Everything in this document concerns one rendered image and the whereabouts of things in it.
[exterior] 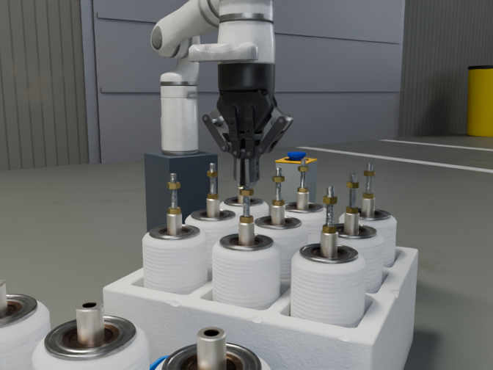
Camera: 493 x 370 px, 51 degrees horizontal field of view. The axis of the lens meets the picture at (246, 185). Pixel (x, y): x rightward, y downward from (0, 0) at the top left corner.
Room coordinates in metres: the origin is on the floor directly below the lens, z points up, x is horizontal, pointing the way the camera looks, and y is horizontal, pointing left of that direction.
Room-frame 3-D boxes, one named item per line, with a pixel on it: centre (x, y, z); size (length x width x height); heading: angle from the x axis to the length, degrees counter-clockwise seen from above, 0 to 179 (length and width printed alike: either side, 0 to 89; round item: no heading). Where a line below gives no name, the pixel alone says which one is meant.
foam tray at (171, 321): (0.79, -0.05, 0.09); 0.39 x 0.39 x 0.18; 65
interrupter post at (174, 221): (0.74, 0.11, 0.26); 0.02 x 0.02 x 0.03
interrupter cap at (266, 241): (0.69, 0.00, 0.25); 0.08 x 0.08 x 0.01
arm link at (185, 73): (1.32, 0.17, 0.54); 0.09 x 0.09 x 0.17; 38
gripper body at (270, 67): (0.69, 0.00, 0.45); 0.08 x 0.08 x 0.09
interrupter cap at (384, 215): (0.85, -0.21, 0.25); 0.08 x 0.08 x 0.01
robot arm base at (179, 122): (1.32, 0.17, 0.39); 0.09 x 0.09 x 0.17; 37
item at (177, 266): (0.74, 0.11, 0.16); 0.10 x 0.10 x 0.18
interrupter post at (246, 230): (0.69, 0.00, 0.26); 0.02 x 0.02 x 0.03
